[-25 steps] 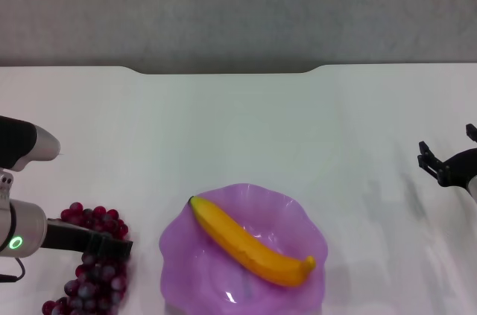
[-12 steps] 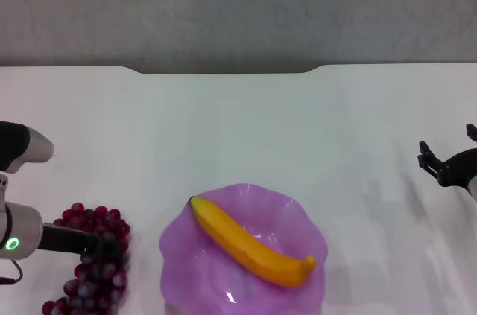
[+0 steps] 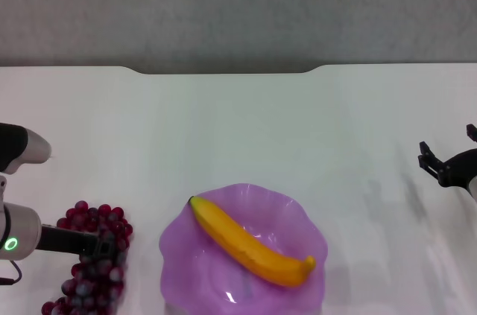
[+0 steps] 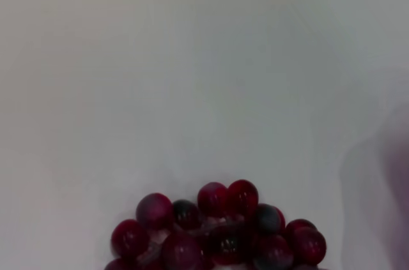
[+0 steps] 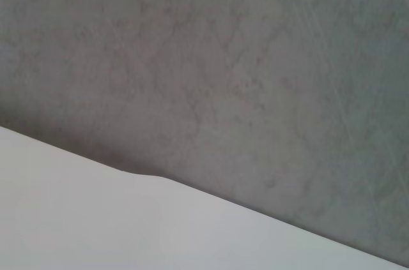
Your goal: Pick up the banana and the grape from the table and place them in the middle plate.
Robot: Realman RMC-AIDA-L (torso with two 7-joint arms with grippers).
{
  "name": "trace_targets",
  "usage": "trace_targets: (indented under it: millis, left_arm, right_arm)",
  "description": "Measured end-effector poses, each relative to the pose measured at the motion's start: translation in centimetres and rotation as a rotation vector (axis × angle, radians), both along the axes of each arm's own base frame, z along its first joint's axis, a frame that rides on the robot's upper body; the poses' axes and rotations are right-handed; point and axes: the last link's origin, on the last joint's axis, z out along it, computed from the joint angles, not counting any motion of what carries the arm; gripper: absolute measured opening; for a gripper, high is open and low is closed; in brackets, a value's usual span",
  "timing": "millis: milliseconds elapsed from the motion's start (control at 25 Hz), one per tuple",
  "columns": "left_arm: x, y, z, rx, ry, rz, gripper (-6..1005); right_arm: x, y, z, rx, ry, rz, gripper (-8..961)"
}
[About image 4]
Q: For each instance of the dark red grape bunch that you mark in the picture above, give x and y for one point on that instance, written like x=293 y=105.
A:
x=223 y=235

